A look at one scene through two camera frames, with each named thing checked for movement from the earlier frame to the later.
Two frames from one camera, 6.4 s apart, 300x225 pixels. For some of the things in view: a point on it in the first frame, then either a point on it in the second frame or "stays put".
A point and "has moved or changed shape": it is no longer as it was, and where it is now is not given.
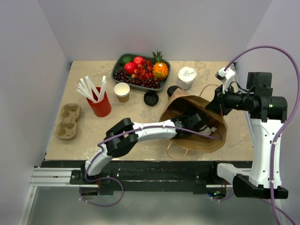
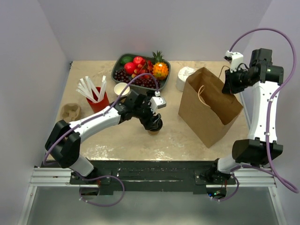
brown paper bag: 181,103 has moved or changed shape
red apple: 139,60 stays put
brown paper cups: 122,90 stays put
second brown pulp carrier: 67,128 stays put
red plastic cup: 102,108 stays put
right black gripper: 219,104 to 229,87
